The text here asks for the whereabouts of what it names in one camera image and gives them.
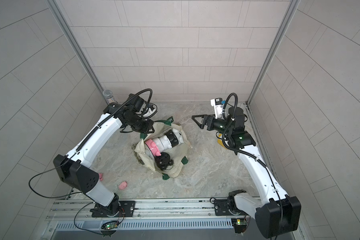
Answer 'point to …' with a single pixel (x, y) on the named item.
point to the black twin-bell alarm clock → (163, 160)
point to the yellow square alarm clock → (219, 140)
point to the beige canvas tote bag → (178, 153)
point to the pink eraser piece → (123, 185)
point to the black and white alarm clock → (172, 137)
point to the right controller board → (240, 225)
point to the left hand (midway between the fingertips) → (156, 128)
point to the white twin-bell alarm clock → (178, 135)
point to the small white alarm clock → (162, 143)
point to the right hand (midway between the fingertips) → (198, 117)
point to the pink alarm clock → (153, 147)
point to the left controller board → (110, 224)
